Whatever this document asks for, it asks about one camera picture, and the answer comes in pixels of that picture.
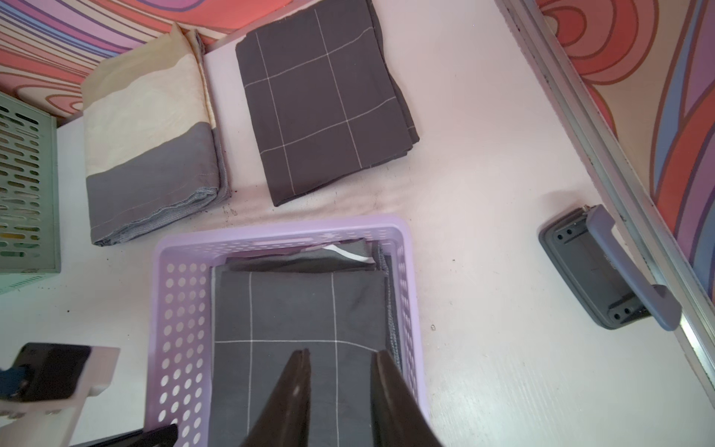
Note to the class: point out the dark grid folded pillowcase back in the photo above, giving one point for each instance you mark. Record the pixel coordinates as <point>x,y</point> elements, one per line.
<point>323,104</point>

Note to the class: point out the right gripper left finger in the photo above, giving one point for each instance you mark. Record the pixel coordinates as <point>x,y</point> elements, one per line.
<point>285,420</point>

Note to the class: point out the purple plastic basket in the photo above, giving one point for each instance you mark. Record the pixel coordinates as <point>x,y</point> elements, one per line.
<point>180,348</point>

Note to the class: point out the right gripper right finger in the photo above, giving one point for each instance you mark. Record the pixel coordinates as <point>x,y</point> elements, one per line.
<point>396,417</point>

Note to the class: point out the dark grid pillowcase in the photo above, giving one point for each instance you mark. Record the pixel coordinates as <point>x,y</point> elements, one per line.
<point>260,318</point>
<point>323,104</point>

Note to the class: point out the beige grey folded pillowcase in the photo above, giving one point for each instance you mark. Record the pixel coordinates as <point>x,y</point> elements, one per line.
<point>152,146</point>

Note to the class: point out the green file organizer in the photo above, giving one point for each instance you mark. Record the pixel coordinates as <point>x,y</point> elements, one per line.
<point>30,219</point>

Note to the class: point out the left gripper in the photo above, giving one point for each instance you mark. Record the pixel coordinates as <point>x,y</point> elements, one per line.
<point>45,390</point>

